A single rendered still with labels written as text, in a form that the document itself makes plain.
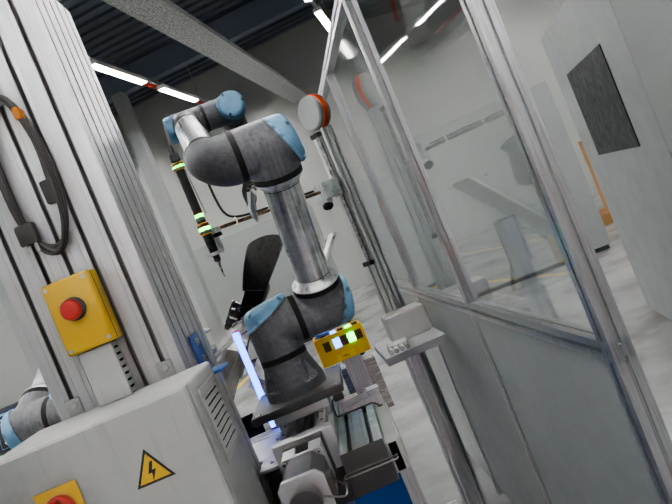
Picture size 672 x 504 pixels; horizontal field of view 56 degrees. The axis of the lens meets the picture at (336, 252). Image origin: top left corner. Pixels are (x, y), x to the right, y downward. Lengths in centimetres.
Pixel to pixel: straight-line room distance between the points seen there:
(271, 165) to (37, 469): 72
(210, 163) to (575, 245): 73
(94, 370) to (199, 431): 28
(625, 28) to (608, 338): 221
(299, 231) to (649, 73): 214
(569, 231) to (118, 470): 83
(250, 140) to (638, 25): 224
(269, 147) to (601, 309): 72
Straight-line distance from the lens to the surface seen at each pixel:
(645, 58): 323
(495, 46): 116
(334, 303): 151
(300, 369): 151
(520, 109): 115
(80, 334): 120
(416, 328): 254
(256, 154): 135
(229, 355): 245
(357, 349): 198
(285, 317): 150
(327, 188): 269
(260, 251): 235
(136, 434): 104
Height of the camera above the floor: 136
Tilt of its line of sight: 2 degrees down
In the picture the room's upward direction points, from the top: 23 degrees counter-clockwise
